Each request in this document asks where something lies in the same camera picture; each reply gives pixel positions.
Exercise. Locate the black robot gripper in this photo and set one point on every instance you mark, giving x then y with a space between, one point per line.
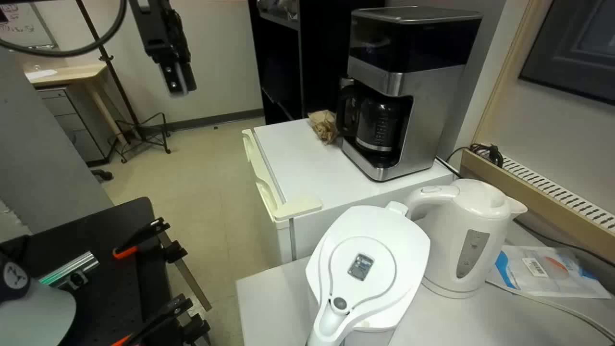
154 29

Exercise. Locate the black and steel coffee maker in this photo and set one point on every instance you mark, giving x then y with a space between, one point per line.
423 96

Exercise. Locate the black tripod stand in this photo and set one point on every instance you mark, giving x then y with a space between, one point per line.
121 96

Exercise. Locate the black shelf unit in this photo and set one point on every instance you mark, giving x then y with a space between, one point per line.
288 58

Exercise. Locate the grey filing cabinet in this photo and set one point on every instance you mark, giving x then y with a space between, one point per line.
73 121

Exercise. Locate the light wooden desk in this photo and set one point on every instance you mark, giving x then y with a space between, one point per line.
64 71

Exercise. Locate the white mini fridge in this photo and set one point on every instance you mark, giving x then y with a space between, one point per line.
300 166

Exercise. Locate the crumpled brown paper bag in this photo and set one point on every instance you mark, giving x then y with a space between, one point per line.
325 125

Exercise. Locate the grey partition panel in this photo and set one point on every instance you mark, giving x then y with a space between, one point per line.
39 154

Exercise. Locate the whiteboard with writing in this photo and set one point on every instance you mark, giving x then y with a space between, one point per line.
21 21

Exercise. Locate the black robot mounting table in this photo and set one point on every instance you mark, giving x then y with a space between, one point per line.
115 281

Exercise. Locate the silver and green bar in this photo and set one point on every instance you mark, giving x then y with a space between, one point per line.
67 269

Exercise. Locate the white water filter pitcher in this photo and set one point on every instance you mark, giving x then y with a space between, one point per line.
365 269

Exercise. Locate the grey round disc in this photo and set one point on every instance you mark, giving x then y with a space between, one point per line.
35 317

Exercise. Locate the white electric kettle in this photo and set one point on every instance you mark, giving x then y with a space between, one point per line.
467 237

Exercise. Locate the wooden radiator ledge with grille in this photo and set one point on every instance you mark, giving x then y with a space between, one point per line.
544 192

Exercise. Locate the dark framed window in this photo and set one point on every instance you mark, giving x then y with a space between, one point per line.
577 44

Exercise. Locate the clear plastic bag blue print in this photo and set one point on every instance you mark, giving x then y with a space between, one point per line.
550 271

